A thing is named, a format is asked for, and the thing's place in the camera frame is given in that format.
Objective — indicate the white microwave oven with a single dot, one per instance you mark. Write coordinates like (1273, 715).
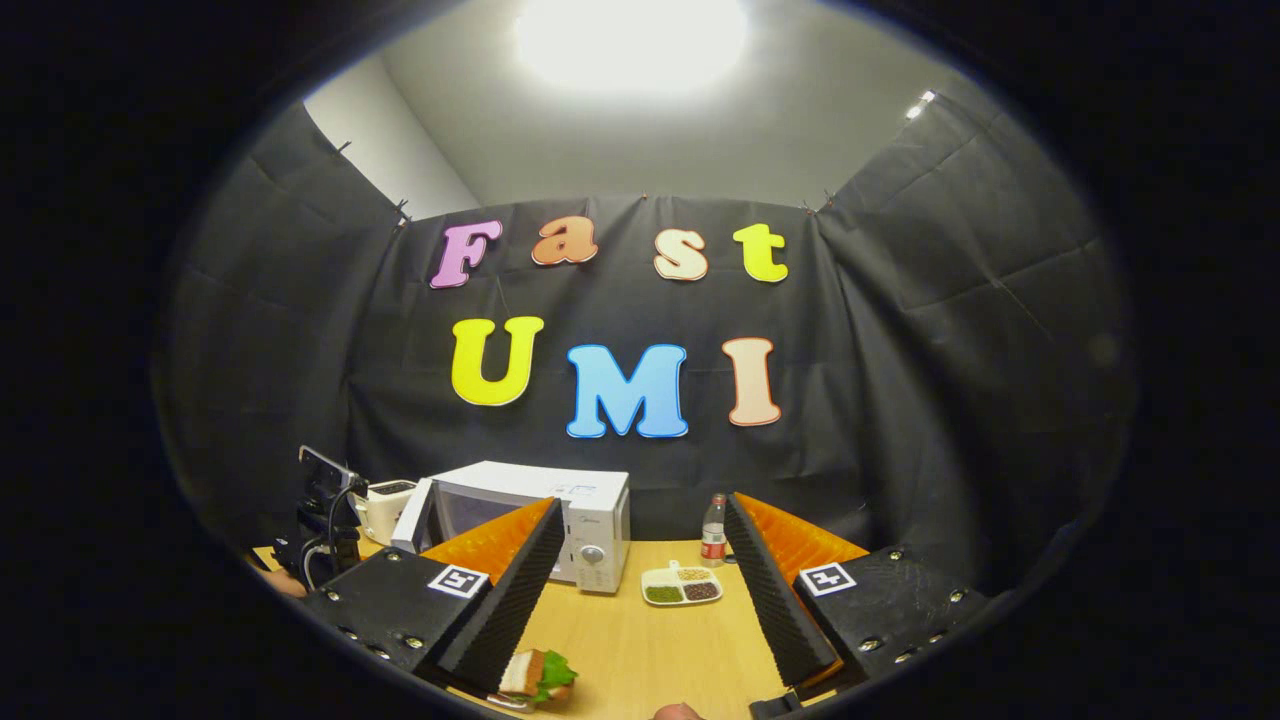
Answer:
(520, 490)

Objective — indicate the small ceiling light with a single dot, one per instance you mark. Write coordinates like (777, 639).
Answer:
(920, 103)

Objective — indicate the white toaster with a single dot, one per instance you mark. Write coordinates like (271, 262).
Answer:
(385, 505)

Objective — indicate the plastic bottle with red label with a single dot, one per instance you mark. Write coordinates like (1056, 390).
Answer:
(713, 535)

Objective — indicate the large ceiling light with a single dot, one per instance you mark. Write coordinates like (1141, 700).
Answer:
(630, 40)

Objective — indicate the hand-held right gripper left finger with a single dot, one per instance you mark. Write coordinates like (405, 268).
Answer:
(505, 600)

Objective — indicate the white divided dish of beans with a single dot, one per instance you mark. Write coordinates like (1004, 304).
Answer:
(680, 588)

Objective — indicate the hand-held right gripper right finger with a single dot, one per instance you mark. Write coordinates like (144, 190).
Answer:
(780, 600)

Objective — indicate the sandwich with lettuce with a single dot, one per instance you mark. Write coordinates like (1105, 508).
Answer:
(540, 675)

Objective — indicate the black backdrop cloth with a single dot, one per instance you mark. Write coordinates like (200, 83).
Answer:
(900, 380)

